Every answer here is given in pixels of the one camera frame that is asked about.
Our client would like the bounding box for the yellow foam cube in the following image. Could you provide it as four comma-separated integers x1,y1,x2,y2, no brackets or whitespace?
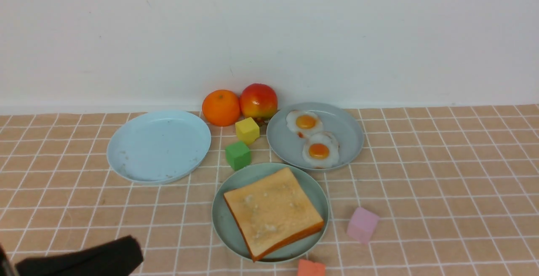
235,117,260,145

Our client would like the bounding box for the light blue plate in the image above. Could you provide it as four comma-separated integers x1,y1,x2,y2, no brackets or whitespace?
106,110,212,185

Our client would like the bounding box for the fried egg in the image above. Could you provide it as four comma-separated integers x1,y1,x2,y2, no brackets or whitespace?
302,131,339,169
286,110,325,139

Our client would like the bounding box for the orange foam cube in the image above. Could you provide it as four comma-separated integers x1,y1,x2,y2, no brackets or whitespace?
297,259,326,276

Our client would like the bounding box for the red yellow apple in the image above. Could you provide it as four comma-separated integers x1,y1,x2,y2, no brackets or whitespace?
239,83,278,120

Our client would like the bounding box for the grey-blue plate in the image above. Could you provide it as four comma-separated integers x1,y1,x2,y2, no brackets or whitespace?
267,102,365,172

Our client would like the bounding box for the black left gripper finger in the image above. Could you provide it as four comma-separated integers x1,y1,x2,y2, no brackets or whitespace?
15,235,144,276

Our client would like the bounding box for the front right fried egg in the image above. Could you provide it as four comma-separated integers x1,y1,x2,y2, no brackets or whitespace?
302,131,339,169

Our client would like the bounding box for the toast slice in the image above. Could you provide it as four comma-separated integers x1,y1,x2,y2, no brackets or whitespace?
223,167,325,262

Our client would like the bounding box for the orange fruit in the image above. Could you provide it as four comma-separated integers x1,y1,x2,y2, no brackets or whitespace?
202,89,241,127

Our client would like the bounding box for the pink foam cube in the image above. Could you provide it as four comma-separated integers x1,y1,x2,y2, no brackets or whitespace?
346,207,380,244

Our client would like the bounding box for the teal green plate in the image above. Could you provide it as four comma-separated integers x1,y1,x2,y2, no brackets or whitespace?
212,162,330,264

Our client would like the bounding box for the green foam cube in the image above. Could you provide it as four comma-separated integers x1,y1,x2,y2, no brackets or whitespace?
225,140,252,171

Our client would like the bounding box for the back fried egg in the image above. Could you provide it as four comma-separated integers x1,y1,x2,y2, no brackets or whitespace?
286,110,325,139

